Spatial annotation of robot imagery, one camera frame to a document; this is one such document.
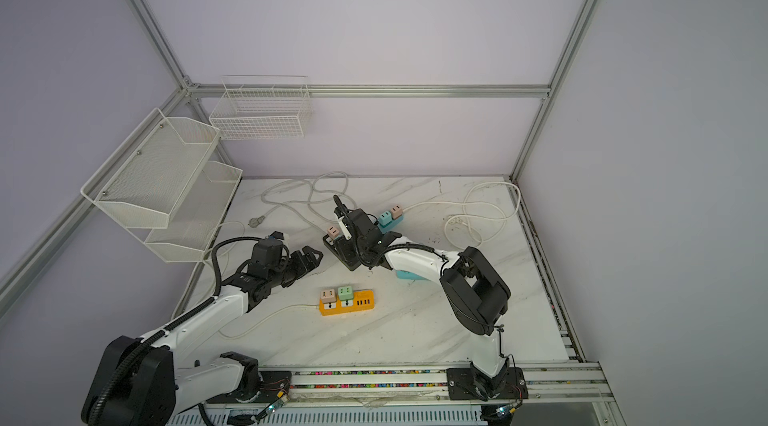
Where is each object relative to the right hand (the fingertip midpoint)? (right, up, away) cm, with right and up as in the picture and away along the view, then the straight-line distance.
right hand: (341, 238), depth 89 cm
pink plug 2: (-2, -16, -7) cm, 17 cm away
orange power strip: (+7, -18, -3) cm, 19 cm away
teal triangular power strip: (+19, -4, -29) cm, 35 cm away
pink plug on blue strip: (+17, +8, +13) cm, 22 cm away
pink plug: (-4, +1, +7) cm, 8 cm away
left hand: (-8, -7, -2) cm, 11 cm away
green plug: (+2, -15, -7) cm, 16 cm away
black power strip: (+3, -2, -10) cm, 11 cm away
